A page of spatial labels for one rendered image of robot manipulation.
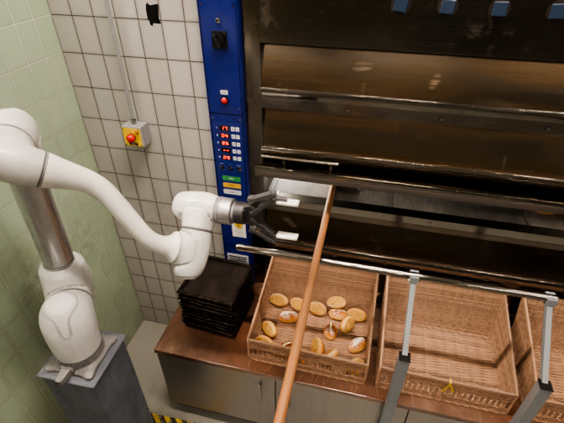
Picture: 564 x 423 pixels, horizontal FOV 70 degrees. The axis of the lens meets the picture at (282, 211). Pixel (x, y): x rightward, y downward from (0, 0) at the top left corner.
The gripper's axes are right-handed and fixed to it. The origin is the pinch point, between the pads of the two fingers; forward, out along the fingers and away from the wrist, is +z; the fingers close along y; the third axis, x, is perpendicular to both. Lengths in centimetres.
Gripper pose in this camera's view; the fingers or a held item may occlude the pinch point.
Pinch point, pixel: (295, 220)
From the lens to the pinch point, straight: 130.7
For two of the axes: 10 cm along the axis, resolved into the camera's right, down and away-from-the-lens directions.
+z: 9.7, 1.4, -1.9
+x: -2.3, 5.7, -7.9
